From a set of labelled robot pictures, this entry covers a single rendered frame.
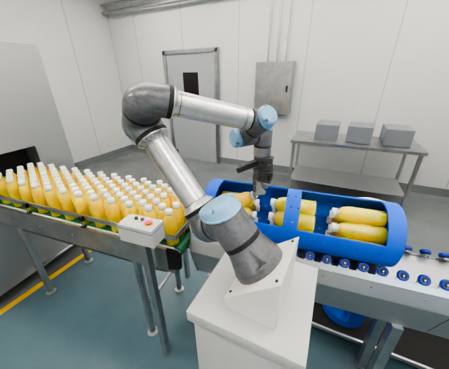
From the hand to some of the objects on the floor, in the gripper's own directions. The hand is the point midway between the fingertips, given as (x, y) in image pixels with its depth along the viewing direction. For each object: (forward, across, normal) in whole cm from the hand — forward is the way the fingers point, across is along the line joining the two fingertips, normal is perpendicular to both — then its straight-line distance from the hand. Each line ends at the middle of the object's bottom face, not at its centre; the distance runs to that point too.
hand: (255, 195), depth 109 cm
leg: (+122, +13, -74) cm, 143 cm away
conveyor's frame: (+122, +6, +117) cm, 169 cm away
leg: (+122, -1, -74) cm, 143 cm away
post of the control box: (+122, -23, +52) cm, 134 cm away
